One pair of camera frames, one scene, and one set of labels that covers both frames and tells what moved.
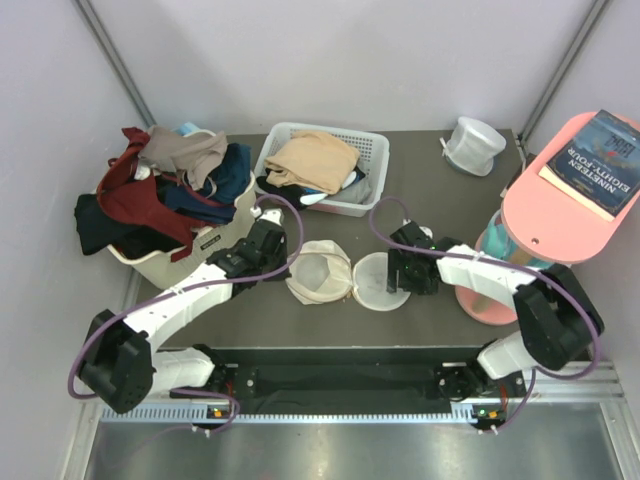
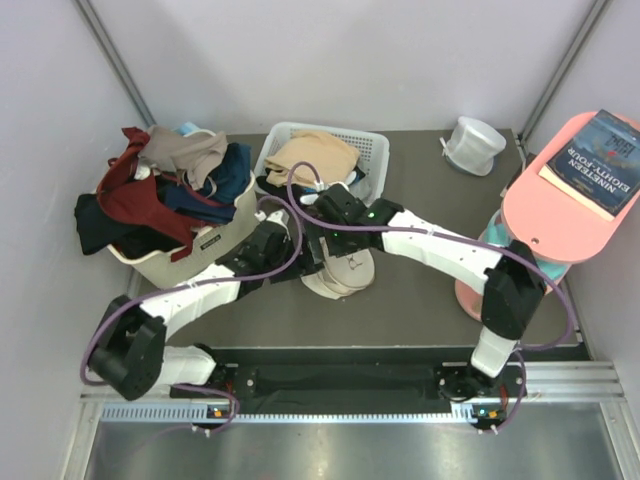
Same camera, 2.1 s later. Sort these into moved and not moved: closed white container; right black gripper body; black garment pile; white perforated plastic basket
Moved: right black gripper body
Not moved: white perforated plastic basket; black garment pile; closed white container
